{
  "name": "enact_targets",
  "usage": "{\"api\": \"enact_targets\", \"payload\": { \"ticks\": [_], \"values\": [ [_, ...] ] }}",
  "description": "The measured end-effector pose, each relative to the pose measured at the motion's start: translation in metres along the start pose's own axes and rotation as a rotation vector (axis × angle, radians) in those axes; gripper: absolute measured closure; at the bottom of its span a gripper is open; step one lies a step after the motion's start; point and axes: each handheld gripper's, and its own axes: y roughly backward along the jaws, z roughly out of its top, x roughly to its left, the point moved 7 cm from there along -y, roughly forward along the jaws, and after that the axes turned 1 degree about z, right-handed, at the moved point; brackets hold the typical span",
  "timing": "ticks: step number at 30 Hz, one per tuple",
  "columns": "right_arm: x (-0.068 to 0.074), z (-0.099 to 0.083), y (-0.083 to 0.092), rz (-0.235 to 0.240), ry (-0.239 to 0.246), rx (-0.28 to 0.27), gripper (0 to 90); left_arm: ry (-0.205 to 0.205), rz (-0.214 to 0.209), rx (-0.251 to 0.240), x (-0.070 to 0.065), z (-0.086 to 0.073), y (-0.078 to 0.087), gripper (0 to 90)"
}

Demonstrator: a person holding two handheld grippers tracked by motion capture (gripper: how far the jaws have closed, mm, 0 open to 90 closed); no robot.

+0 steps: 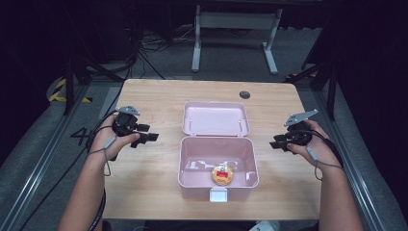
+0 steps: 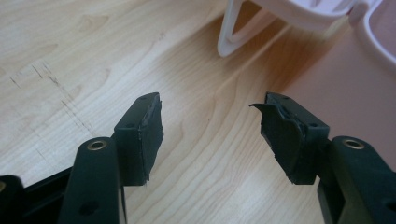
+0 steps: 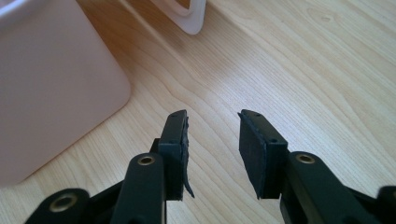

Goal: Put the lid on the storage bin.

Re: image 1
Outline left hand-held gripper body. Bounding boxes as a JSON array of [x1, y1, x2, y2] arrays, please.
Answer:
[[112, 105, 141, 138]]

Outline black metal stand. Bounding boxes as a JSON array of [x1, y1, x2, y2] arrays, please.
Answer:
[[61, 0, 125, 116], [284, 18, 340, 122]]

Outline grey gripper strap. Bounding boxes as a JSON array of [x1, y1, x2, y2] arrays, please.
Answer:
[[305, 145, 344, 182], [87, 136, 118, 178]]

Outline bundle of floor cables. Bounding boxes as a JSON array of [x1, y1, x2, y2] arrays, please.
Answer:
[[126, 22, 201, 81]]

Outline person's right hand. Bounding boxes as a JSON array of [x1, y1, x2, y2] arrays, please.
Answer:
[[286, 118, 342, 169]]

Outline person's left hand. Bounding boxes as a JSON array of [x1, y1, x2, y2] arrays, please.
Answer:
[[89, 115, 141, 162]]

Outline yellow black floor tape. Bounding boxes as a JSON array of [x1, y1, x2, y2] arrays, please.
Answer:
[[47, 78, 94, 104]]

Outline white metal desk frame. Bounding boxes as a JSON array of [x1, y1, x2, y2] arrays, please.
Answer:
[[191, 4, 284, 76]]

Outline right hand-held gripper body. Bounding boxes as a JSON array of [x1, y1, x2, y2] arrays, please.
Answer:
[[283, 108, 319, 147]]

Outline pink plastic storage box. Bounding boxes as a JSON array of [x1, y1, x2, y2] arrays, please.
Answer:
[[177, 101, 261, 203]]

